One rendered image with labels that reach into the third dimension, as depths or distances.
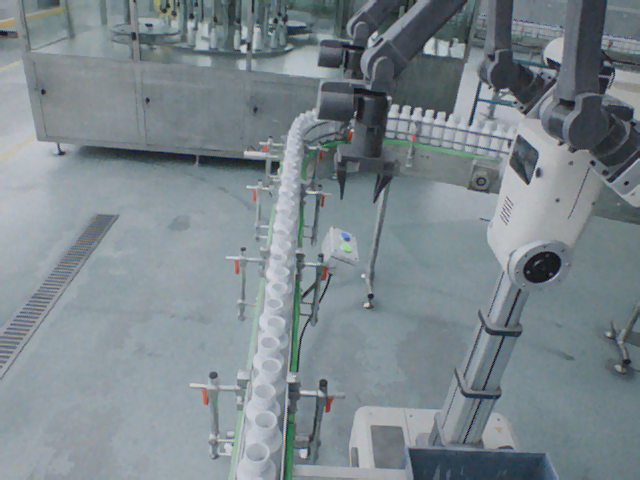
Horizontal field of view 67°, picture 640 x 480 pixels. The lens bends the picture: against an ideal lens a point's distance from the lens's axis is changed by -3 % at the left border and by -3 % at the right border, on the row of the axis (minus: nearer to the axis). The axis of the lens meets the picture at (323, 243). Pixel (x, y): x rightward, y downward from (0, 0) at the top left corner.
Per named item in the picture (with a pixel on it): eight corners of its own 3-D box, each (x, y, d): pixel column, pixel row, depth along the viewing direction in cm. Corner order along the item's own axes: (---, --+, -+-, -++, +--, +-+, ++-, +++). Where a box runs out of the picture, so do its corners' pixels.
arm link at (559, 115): (623, 126, 88) (606, 120, 92) (588, 92, 84) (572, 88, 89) (586, 166, 91) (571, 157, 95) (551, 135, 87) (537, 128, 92)
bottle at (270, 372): (246, 431, 94) (247, 370, 85) (260, 409, 99) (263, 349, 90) (274, 443, 92) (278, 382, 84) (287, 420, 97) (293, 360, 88)
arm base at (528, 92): (525, 116, 131) (559, 79, 126) (504, 98, 128) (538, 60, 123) (514, 107, 138) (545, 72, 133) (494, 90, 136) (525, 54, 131)
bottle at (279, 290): (285, 354, 113) (290, 297, 105) (260, 350, 113) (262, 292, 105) (290, 337, 118) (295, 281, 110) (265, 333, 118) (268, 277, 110)
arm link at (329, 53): (370, 23, 117) (365, 21, 125) (322, 17, 116) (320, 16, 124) (363, 74, 123) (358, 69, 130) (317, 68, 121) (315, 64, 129)
